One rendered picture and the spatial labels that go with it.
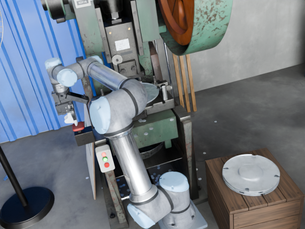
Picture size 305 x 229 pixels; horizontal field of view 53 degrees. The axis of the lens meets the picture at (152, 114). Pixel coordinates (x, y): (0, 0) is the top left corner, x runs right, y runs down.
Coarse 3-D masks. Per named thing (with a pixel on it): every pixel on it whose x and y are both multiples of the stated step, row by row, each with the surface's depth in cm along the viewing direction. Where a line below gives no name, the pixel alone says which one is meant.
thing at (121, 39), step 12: (108, 24) 160; (120, 24) 156; (132, 24) 158; (108, 36) 158; (120, 36) 159; (132, 36) 161; (120, 48) 162; (132, 48) 164; (120, 60) 164; (132, 60) 165; (120, 72) 165; (132, 72) 167
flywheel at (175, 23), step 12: (168, 0) 186; (180, 0) 167; (192, 0) 150; (168, 12) 188; (180, 12) 173; (192, 12) 144; (168, 24) 187; (180, 24) 176; (192, 24) 148; (180, 36) 171
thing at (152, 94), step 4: (144, 84) 182; (148, 84) 181; (152, 84) 179; (148, 88) 176; (152, 88) 176; (156, 88) 175; (148, 92) 172; (152, 92) 171; (156, 92) 170; (148, 96) 168; (152, 96) 167; (156, 96) 165; (148, 100) 164
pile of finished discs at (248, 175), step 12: (240, 156) 176; (252, 156) 176; (228, 168) 169; (240, 168) 167; (252, 168) 165; (264, 168) 165; (276, 168) 164; (228, 180) 161; (240, 180) 160; (252, 180) 158; (264, 180) 157; (276, 180) 156; (240, 192) 155; (252, 192) 152; (264, 192) 152
